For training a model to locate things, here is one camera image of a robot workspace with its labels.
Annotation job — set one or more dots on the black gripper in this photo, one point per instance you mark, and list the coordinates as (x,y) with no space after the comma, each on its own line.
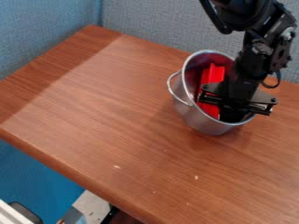
(239,99)

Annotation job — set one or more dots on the red star-shaped block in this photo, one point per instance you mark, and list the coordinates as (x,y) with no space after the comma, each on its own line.
(211,76)

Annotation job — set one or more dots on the stainless steel pot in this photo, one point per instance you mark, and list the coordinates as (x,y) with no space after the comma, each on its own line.
(183,84)

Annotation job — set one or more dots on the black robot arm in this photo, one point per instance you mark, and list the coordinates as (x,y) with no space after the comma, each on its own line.
(269,26)

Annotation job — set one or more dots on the white grey box under table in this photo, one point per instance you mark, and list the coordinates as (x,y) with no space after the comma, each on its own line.
(88,210)

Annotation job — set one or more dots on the black white device corner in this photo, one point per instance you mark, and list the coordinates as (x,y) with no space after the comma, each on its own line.
(14,213)

